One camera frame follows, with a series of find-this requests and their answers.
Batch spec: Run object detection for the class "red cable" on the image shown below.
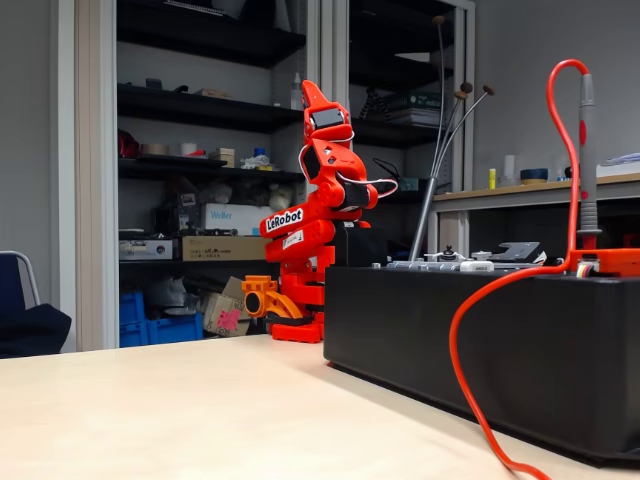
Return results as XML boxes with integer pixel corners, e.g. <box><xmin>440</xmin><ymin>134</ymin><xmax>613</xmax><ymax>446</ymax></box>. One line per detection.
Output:
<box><xmin>448</xmin><ymin>58</ymin><xmax>591</xmax><ymax>480</ymax></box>

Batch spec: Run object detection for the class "grey test probe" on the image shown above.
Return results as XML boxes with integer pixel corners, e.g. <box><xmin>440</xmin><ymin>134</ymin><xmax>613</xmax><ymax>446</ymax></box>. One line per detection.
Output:
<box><xmin>576</xmin><ymin>73</ymin><xmax>604</xmax><ymax>251</ymax></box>

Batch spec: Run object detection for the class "clear plastic bottle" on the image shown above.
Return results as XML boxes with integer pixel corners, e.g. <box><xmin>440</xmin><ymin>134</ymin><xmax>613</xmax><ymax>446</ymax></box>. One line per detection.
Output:
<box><xmin>289</xmin><ymin>72</ymin><xmax>305</xmax><ymax>111</ymax></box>

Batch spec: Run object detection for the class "green box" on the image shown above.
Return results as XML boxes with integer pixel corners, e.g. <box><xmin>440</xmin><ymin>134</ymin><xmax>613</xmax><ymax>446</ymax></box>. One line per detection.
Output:
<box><xmin>408</xmin><ymin>91</ymin><xmax>442</xmax><ymax>110</ymax></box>

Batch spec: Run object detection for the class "small wooden box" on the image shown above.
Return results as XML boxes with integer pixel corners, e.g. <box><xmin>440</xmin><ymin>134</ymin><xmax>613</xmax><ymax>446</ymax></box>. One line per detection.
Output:
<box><xmin>208</xmin><ymin>147</ymin><xmax>236</xmax><ymax>169</ymax></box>

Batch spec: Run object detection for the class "thin rod with dark tip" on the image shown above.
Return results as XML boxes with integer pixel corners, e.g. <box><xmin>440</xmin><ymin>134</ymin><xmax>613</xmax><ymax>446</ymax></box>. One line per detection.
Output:
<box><xmin>431</xmin><ymin>90</ymin><xmax>468</xmax><ymax>171</ymax></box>
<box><xmin>432</xmin><ymin>81</ymin><xmax>474</xmax><ymax>174</ymax></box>
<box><xmin>433</xmin><ymin>83</ymin><xmax>496</xmax><ymax>176</ymax></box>
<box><xmin>432</xmin><ymin>14</ymin><xmax>447</xmax><ymax>166</ymax></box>

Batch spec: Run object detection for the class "black corner block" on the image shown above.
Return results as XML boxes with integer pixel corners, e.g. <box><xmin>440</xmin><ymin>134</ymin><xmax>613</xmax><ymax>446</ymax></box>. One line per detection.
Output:
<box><xmin>333</xmin><ymin>222</ymin><xmax>389</xmax><ymax>269</ymax></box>

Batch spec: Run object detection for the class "white Weller box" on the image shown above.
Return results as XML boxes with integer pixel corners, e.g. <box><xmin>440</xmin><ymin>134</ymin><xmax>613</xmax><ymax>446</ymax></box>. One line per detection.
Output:
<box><xmin>199</xmin><ymin>202</ymin><xmax>296</xmax><ymax>237</ymax></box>

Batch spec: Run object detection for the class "grey metal tube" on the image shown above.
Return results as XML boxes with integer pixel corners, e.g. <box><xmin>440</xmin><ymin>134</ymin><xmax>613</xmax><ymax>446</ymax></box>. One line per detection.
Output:
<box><xmin>408</xmin><ymin>176</ymin><xmax>438</xmax><ymax>262</ymax></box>

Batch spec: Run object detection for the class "long brown cardboard box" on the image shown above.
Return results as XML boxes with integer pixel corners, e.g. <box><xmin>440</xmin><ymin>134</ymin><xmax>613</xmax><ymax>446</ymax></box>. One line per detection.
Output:
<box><xmin>180</xmin><ymin>235</ymin><xmax>274</xmax><ymax>262</ymax></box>

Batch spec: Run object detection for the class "red shelf object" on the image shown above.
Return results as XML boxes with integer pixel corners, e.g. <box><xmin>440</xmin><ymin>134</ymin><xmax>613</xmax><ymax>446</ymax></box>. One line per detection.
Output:
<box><xmin>117</xmin><ymin>129</ymin><xmax>141</xmax><ymax>159</ymax></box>

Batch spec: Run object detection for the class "wooden top desk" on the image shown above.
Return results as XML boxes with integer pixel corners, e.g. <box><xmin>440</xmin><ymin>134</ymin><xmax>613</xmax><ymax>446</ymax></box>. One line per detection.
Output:
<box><xmin>432</xmin><ymin>172</ymin><xmax>640</xmax><ymax>266</ymax></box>

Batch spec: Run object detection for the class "cardboard box with pink sticker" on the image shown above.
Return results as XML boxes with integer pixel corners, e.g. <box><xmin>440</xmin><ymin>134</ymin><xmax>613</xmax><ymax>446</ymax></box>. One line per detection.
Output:
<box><xmin>202</xmin><ymin>292</ymin><xmax>251</xmax><ymax>337</ymax></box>

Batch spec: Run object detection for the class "flat white box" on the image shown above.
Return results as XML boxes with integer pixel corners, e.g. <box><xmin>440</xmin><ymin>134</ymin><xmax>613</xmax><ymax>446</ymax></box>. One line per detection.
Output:
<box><xmin>118</xmin><ymin>238</ymin><xmax>180</xmax><ymax>261</ymax></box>

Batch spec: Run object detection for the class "blue plastic crate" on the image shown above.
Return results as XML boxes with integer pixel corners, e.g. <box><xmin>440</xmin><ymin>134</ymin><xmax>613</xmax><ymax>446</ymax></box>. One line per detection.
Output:
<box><xmin>118</xmin><ymin>292</ymin><xmax>147</xmax><ymax>349</ymax></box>
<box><xmin>144</xmin><ymin>313</ymin><xmax>204</xmax><ymax>346</ymax></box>

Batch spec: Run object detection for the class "black task board box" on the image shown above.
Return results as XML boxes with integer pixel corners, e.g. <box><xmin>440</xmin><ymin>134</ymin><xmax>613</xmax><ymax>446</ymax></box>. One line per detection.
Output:
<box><xmin>323</xmin><ymin>264</ymin><xmax>640</xmax><ymax>464</ymax></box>

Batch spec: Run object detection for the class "stack of papers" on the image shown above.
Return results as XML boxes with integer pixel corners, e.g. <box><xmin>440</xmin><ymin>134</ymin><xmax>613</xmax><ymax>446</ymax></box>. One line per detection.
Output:
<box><xmin>597</xmin><ymin>152</ymin><xmax>640</xmax><ymax>177</ymax></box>

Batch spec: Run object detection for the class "red display module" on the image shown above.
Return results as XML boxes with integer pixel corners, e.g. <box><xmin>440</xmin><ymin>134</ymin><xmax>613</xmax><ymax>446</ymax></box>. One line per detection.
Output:
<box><xmin>569</xmin><ymin>248</ymin><xmax>640</xmax><ymax>277</ymax></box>

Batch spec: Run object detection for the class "black cable post bracket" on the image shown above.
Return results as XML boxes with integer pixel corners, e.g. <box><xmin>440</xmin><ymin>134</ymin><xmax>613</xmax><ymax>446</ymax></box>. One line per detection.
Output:
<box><xmin>487</xmin><ymin>241</ymin><xmax>549</xmax><ymax>269</ymax></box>

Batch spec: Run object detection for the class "blue chair with metal frame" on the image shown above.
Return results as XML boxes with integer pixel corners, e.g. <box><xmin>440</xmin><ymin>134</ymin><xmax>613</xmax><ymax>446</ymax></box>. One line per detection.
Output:
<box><xmin>0</xmin><ymin>249</ymin><xmax>41</xmax><ymax>311</ymax></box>

